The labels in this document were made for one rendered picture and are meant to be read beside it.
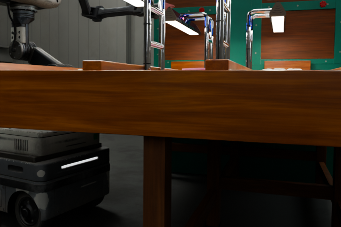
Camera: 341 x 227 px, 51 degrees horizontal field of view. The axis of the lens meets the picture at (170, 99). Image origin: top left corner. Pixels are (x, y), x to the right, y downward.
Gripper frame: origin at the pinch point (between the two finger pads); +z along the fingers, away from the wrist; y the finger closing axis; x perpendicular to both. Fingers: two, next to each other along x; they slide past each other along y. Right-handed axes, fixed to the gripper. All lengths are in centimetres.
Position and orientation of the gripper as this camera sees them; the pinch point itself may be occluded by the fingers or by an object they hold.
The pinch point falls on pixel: (173, 6)
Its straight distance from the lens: 239.4
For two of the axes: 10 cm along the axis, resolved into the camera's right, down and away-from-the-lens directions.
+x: -4.3, -3.0, -8.5
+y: -1.6, 9.6, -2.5
